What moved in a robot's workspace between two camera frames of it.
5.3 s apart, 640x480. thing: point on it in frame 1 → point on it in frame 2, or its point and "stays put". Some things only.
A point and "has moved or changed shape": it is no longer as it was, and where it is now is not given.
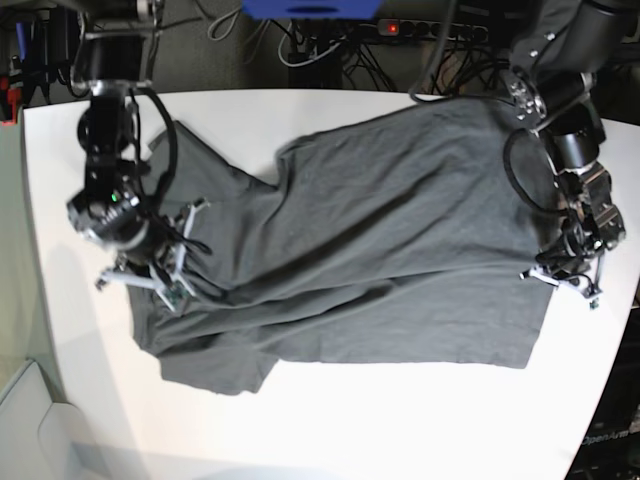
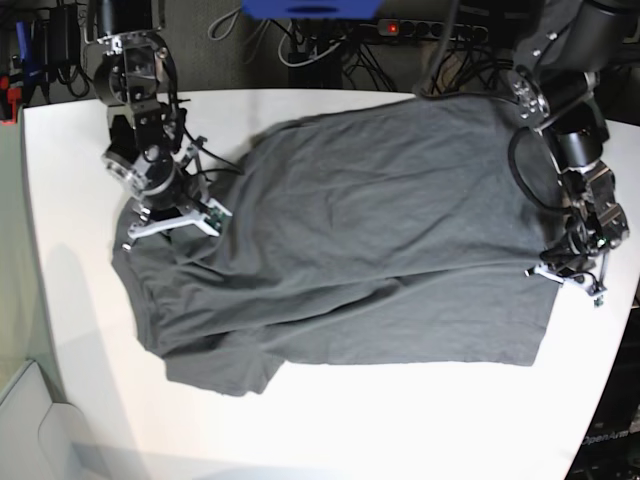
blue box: (312, 9) stays put
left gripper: (161, 239) → (170, 192)
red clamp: (14, 95) stays put
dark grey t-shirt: (399, 239) has moved or changed shape
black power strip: (432, 29) stays put
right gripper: (576, 247) stays put
